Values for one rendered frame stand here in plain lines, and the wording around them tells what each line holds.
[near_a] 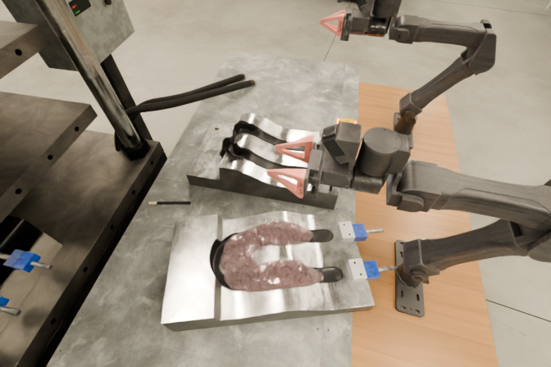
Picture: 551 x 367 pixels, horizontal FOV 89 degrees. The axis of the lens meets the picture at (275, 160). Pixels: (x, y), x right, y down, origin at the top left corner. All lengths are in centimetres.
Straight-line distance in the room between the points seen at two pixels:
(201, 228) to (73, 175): 62
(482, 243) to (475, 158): 189
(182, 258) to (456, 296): 73
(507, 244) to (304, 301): 43
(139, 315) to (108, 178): 52
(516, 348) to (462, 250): 129
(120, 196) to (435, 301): 102
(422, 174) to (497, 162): 212
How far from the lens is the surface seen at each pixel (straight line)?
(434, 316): 93
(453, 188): 54
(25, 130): 109
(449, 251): 74
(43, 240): 105
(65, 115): 107
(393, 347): 87
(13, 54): 92
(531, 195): 61
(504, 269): 213
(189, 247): 79
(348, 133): 45
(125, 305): 92
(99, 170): 123
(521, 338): 202
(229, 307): 76
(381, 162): 46
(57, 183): 127
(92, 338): 94
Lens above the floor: 161
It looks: 51 degrees down
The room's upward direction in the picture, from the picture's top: straight up
